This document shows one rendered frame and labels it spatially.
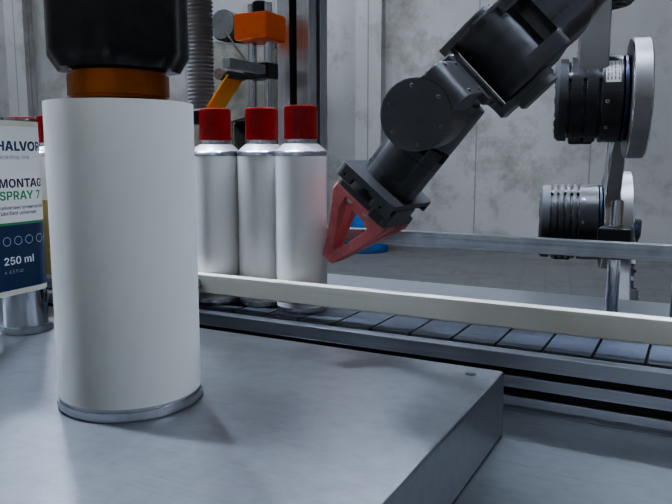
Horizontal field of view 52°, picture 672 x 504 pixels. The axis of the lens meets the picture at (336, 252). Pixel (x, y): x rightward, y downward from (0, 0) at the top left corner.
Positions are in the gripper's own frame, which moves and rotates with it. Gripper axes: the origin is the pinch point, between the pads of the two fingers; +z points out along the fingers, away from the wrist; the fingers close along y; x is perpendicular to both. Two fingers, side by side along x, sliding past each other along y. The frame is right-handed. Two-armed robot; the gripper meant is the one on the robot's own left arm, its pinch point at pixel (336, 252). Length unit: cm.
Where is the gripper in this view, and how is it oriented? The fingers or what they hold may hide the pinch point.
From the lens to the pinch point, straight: 68.8
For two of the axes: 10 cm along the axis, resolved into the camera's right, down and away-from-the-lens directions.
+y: -4.6, 1.1, -8.8
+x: 6.9, 6.8, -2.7
